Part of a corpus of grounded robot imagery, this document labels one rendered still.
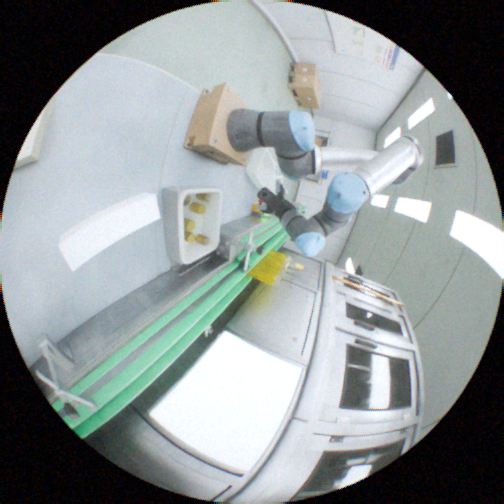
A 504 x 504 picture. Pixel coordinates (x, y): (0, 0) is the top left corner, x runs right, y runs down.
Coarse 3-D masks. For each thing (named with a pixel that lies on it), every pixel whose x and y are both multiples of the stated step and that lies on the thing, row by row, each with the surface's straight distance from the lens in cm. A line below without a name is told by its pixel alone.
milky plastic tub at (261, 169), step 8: (256, 152) 82; (264, 152) 78; (256, 160) 78; (264, 160) 90; (272, 160) 89; (248, 168) 77; (256, 168) 74; (264, 168) 98; (272, 168) 96; (256, 176) 74; (264, 176) 95; (272, 176) 94; (256, 184) 88; (264, 184) 93
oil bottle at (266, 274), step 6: (258, 264) 66; (252, 270) 65; (258, 270) 63; (264, 270) 63; (270, 270) 64; (276, 270) 65; (252, 276) 66; (258, 276) 65; (264, 276) 63; (270, 276) 62; (276, 276) 62; (282, 276) 64; (270, 282) 64; (276, 282) 63
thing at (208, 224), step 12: (192, 192) 40; (204, 192) 44; (216, 192) 50; (180, 204) 39; (204, 204) 54; (216, 204) 51; (180, 216) 39; (192, 216) 52; (204, 216) 55; (216, 216) 52; (180, 228) 40; (204, 228) 56; (216, 228) 53; (180, 240) 42; (216, 240) 55; (180, 252) 44; (192, 252) 51; (204, 252) 51
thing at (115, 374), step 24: (240, 264) 62; (216, 288) 50; (168, 312) 44; (192, 312) 43; (144, 336) 42; (168, 336) 40; (120, 360) 42; (144, 360) 39; (96, 384) 45; (120, 384) 40
